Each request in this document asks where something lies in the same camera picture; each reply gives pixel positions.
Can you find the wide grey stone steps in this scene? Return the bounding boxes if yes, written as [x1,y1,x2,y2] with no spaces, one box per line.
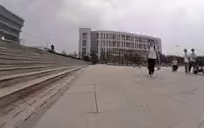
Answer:
[0,37,91,128]

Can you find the grey glass-fronted building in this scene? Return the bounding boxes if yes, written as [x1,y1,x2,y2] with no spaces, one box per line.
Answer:
[0,0,25,44]

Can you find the white multi-storey building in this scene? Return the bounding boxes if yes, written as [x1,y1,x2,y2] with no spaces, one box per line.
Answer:
[78,27,163,65]

